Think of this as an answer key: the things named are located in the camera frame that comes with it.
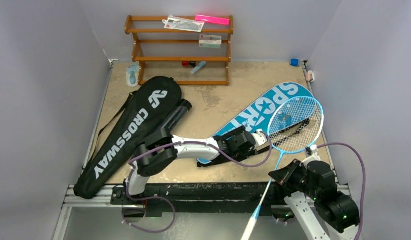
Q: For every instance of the white green box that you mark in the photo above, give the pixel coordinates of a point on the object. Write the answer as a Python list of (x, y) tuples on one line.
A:
[(210, 41)]

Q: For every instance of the white blister package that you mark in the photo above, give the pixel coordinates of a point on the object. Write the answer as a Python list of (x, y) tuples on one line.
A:
[(183, 24)]

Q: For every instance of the light blue packaged item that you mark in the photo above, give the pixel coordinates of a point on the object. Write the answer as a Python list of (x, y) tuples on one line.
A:
[(132, 75)]

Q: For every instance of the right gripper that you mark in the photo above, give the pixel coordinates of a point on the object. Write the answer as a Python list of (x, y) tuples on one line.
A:
[(288, 175)]

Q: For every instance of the light blue strip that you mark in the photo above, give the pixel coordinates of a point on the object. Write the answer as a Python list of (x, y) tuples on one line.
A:
[(198, 67)]

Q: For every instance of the small pink white object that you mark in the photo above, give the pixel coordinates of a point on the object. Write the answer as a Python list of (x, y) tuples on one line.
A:
[(310, 77)]

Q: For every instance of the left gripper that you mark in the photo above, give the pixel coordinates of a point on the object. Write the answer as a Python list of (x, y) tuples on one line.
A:
[(235, 133)]

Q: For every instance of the small blue cube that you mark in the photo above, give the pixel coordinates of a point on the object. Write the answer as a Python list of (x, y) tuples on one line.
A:
[(294, 62)]

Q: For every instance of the black shuttlecock tube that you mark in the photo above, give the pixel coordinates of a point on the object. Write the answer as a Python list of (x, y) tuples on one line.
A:
[(176, 115)]

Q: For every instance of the light blue badminton racket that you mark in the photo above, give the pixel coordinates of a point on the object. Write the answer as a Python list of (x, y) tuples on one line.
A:
[(295, 140)]

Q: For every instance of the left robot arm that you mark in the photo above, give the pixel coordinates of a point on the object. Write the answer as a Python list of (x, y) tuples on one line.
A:
[(161, 148)]

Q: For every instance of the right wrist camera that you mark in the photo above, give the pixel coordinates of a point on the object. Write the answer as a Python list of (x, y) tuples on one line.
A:
[(312, 154)]

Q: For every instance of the red black small object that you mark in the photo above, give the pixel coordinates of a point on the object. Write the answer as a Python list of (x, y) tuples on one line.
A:
[(189, 63)]

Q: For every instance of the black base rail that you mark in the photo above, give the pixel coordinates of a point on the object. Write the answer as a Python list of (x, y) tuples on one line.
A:
[(202, 198)]

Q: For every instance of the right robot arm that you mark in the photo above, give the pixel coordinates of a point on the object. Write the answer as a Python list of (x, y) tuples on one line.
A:
[(322, 210)]

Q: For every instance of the wooden shelf rack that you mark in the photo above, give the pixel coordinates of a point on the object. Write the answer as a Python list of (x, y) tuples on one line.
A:
[(153, 43)]

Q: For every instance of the pink bar on shelf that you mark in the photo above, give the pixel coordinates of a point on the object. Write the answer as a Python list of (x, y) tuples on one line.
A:
[(212, 19)]

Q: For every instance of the blue racket bag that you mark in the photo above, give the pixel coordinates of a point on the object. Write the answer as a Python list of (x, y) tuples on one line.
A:
[(258, 116)]

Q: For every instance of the black Crossway racket bag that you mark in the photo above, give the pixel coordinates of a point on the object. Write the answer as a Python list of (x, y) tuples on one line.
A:
[(142, 114)]

